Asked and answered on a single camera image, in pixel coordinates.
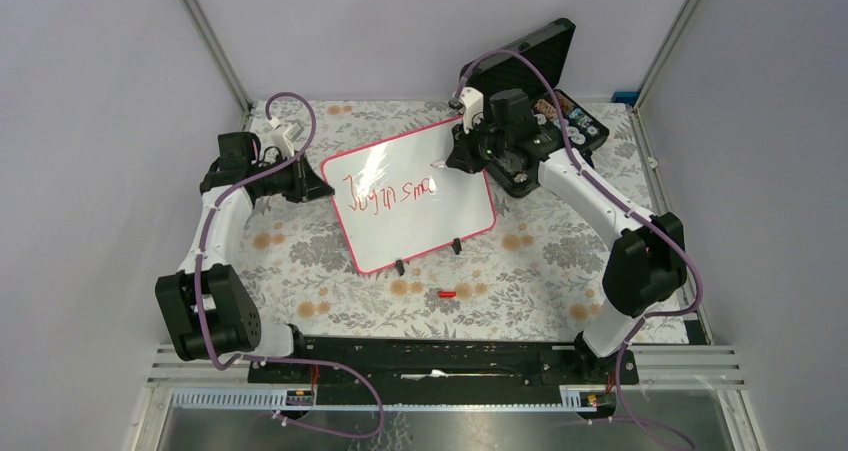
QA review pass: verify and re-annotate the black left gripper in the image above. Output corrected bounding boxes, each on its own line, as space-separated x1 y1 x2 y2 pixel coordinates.
252 149 334 203

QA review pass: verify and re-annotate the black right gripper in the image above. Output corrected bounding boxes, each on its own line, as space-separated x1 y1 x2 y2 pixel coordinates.
447 115 513 175

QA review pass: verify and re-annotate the pink framed whiteboard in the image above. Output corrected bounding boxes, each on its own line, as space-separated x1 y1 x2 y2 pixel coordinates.
321 117 497 275

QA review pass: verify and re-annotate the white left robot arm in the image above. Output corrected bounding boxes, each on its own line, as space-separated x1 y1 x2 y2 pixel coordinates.
155 132 335 361

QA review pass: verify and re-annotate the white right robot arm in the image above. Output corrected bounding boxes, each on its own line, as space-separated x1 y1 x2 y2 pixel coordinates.
440 87 689 383

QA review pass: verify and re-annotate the black poker chip case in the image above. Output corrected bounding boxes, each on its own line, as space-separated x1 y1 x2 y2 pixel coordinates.
460 18 609 198

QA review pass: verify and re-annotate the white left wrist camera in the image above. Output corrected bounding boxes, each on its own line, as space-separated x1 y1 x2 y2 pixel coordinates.
268 117 305 159

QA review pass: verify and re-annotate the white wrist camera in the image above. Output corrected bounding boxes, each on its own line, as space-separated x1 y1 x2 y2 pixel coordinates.
268 117 305 159
448 87 484 135

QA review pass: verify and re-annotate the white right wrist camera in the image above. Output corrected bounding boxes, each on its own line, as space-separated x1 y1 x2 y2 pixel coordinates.
448 87 484 135

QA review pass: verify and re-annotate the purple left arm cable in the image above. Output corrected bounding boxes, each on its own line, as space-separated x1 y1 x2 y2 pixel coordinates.
193 92 386 441

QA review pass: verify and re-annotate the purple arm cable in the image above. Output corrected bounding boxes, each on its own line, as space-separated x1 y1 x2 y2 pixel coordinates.
193 92 386 441
449 49 705 449

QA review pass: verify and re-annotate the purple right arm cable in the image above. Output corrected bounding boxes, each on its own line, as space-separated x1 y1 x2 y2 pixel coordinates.
449 49 705 449

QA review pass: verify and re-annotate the blue object behind frame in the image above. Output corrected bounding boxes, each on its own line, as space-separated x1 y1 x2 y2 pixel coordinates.
610 91 640 107

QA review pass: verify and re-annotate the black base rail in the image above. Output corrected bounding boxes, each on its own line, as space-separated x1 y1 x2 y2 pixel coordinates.
248 336 639 404

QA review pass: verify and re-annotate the white cable duct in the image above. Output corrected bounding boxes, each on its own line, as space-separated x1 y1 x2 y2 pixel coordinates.
171 387 598 412

